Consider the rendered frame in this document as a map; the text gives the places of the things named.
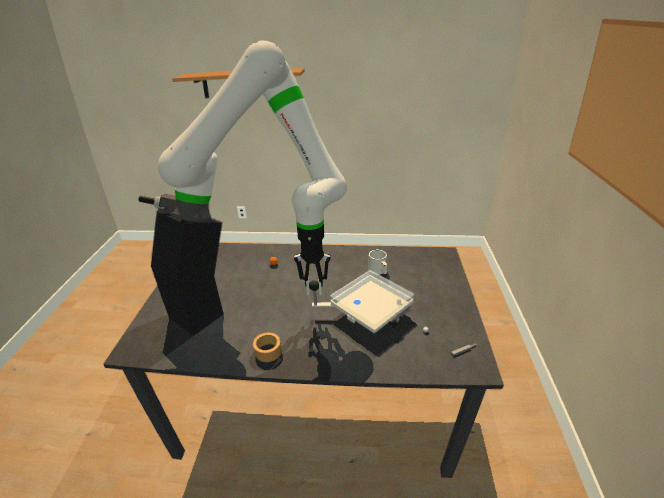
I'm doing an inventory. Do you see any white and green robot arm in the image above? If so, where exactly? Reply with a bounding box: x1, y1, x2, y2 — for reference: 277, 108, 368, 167
138, 41, 347, 243

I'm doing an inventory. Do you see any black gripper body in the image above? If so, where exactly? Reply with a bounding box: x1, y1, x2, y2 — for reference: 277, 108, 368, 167
300, 240, 324, 264

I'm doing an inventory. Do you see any grey mug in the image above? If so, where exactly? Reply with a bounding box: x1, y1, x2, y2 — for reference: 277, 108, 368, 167
368, 250, 387, 275

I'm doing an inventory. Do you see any orange tape roll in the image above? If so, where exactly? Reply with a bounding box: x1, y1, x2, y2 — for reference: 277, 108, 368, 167
253, 333, 281, 362

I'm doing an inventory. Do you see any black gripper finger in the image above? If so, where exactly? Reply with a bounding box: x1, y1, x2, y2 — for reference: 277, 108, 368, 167
314, 254, 331, 295
294, 254, 310, 295

